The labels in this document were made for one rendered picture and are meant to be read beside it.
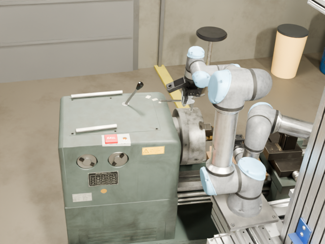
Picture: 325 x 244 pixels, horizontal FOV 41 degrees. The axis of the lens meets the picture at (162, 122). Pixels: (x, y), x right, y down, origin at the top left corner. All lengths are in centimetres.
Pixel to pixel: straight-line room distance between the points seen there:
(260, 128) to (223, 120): 44
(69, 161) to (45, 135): 220
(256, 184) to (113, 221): 92
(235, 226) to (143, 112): 80
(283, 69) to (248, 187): 380
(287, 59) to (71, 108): 356
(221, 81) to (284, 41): 387
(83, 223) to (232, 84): 124
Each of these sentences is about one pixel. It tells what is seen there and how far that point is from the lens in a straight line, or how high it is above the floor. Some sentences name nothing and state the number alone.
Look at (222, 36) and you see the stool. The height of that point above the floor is 66.
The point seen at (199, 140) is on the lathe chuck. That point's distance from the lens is 229.
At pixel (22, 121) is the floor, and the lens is 455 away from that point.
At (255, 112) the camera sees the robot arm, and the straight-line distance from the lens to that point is 209.
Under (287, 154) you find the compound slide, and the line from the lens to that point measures 257.
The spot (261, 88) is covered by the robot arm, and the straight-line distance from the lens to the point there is 157.
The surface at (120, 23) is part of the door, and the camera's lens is 508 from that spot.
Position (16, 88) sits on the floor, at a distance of 512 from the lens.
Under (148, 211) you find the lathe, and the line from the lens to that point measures 240.
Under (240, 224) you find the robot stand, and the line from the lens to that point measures 188.
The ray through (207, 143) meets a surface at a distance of 245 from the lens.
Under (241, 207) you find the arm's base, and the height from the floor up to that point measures 120.
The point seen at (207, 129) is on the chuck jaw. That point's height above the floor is 118.
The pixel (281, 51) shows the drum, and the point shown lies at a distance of 543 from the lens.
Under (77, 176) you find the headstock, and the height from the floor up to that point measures 107.
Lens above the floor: 251
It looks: 34 degrees down
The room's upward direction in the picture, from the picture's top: 3 degrees clockwise
